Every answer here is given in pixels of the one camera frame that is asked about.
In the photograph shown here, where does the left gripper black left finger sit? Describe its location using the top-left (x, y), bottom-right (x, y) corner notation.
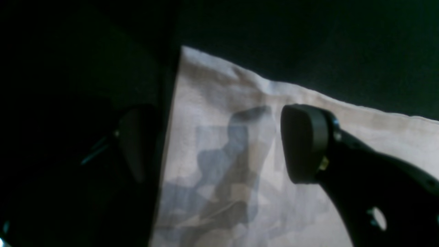
top-left (81, 105), bottom-right (162, 186)

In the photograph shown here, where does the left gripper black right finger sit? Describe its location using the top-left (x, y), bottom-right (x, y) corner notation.
top-left (281, 104), bottom-right (439, 247)

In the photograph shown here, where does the pink T-shirt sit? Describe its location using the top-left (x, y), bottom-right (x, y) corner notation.
top-left (150, 47), bottom-right (439, 247)

